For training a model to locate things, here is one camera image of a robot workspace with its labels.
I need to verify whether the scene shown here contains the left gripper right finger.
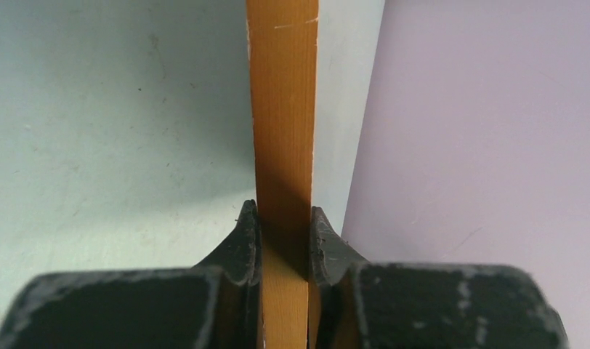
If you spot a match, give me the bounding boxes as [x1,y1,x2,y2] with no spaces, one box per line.
[308,207,570,348]

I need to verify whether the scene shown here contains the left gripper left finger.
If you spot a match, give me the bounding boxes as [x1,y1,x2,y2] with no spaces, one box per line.
[0,200,262,348]

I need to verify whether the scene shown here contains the wooden picture frame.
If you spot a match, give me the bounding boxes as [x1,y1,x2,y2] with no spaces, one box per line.
[246,1,320,348]

